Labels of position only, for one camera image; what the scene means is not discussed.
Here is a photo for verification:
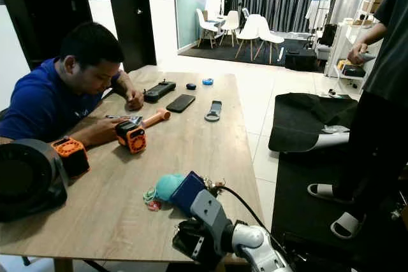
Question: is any dark blue wallet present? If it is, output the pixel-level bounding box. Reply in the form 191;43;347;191
170;171;209;217

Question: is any light wooden table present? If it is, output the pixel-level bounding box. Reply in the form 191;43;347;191
0;71;265;272

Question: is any black smartphone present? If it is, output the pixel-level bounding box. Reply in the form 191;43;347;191
166;94;196;113

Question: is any small orange black box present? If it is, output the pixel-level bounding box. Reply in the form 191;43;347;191
51;136;91;179

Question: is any black handheld controller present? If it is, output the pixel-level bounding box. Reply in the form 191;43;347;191
144;80;177;103

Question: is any black cloth cover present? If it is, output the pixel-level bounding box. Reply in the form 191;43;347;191
268;92;361;153

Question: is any round black speaker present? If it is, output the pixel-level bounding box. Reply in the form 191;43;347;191
0;138;69;223

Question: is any black rug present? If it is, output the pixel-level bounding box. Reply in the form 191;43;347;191
177;38;326;70

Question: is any seated person in blue shirt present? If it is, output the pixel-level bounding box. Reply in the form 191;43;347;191
0;21;145;148

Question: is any black floor box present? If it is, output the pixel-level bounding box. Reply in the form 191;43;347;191
284;47;317;72

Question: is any white chair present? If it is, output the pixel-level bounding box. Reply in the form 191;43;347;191
255;18;284;62
235;14;262;59
194;8;221;48
220;11;238;47

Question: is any standing person in dark clothes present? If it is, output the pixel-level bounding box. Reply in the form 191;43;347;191
307;0;408;240

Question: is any black door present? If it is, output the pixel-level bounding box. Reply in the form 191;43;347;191
105;0;157;69

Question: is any black backpack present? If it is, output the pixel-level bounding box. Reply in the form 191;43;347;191
319;24;337;47

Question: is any white shelf unit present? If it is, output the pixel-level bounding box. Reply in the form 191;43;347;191
325;20;380;91

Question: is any metal clothes rack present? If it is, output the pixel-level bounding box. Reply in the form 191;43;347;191
292;0;342;37

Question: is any white shirt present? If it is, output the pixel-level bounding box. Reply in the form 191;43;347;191
305;0;331;31

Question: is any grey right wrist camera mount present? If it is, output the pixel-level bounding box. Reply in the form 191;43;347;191
190;189;235;254

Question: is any teal plush keychain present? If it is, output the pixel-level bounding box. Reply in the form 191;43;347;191
143;173;186;212

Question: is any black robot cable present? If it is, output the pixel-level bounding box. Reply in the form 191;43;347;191
220;185;270;234

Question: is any orange black handled tool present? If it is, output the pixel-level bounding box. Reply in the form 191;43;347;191
116;108;171;155

